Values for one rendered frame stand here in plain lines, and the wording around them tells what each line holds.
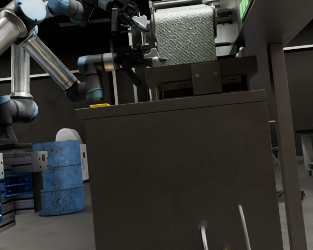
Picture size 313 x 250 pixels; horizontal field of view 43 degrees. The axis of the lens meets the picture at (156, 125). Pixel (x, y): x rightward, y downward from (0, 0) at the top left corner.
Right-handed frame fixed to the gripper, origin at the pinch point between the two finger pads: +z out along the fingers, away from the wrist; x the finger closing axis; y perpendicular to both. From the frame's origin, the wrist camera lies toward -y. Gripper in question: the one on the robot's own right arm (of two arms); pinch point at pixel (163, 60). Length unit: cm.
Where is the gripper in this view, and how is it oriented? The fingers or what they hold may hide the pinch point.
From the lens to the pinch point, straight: 166.7
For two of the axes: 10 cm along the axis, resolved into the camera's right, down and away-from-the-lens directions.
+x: 0.7, 0.5, 10.0
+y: -1.0, -9.9, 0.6
